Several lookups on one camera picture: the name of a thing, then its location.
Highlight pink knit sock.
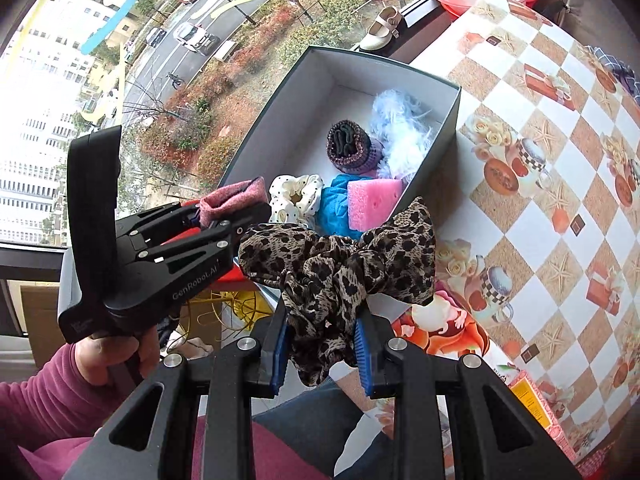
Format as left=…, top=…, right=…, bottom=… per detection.
left=197, top=177, right=271, bottom=227

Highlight person's left forearm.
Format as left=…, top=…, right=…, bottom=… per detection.
left=0, top=342, right=133, bottom=480

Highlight light blue fluffy sock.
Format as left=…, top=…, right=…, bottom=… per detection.
left=370, top=89, right=442, bottom=182

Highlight pink sponge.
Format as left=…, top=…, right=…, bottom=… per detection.
left=346, top=177, right=405, bottom=233

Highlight person's grey pants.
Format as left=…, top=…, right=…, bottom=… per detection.
left=250, top=377, right=401, bottom=480

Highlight yellow cable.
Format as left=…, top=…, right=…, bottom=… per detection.
left=172, top=287, right=272, bottom=357

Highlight grey cardboard box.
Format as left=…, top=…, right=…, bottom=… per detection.
left=215, top=45, right=462, bottom=243

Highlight dark window frame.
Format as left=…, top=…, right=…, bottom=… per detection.
left=0, top=240, right=71, bottom=282

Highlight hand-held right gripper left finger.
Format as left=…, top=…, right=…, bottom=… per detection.
left=60, top=307, right=292, bottom=480

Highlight brown cardboard carton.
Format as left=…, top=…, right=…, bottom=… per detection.
left=20, top=285, right=76, bottom=363

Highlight cream polka dot scrunchie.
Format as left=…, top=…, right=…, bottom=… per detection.
left=268, top=173, right=326, bottom=226

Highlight leopard print scrunchie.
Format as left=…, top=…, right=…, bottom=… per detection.
left=237, top=196, right=438, bottom=388

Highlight person's maroon top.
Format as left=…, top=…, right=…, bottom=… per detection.
left=192, top=410, right=321, bottom=480

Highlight person's left hand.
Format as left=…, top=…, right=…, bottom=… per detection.
left=75, top=331, right=162, bottom=387

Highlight checkered printed tablecloth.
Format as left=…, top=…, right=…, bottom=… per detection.
left=380, top=0, right=640, bottom=467

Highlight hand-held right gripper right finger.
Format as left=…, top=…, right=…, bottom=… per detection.
left=352, top=312, right=583, bottom=480

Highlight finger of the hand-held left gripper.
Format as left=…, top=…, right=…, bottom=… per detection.
left=132, top=219, right=247, bottom=267
left=116, top=202, right=201, bottom=246

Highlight blue crinkled cloth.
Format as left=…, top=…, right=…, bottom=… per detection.
left=320, top=174, right=372, bottom=241

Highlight white shoe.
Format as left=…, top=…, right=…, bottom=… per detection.
left=357, top=6, right=404, bottom=52

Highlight dark plaid cloth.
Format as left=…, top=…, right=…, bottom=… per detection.
left=585, top=45, right=640, bottom=102

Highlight purple brown sock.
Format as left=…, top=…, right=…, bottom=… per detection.
left=326, top=119, right=386, bottom=177

